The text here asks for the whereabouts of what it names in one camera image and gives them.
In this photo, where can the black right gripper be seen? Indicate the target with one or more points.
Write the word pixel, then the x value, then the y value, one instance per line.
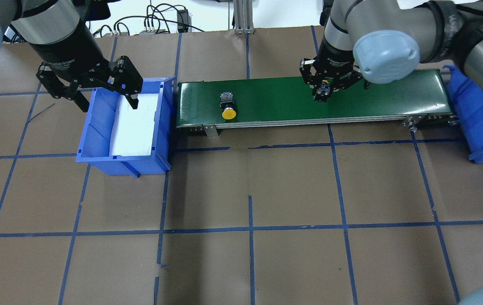
pixel 337 62

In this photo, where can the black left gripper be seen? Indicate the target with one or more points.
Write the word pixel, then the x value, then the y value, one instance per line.
pixel 64 49

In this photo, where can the yellow mushroom push button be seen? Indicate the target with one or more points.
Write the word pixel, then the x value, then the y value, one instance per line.
pixel 227 105

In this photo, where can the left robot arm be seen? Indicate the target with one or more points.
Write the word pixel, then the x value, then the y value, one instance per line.
pixel 49 21

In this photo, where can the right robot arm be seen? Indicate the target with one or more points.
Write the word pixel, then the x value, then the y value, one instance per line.
pixel 380 42

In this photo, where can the blue left plastic bin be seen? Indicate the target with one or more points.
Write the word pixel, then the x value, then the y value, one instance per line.
pixel 95 138

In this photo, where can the blue plastic bin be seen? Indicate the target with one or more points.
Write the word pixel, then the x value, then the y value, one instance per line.
pixel 467 100
pixel 95 138

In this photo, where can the white left foam pad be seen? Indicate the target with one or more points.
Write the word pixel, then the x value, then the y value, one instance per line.
pixel 132 131

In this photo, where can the green conveyor belt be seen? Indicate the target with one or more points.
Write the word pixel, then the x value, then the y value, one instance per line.
pixel 418 100

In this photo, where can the black power adapter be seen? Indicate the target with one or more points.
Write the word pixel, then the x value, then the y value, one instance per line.
pixel 183 21

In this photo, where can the blue right plastic bin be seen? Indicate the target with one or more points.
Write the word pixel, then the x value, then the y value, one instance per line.
pixel 467 100

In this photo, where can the aluminium frame post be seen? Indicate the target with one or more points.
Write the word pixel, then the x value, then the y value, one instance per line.
pixel 243 17

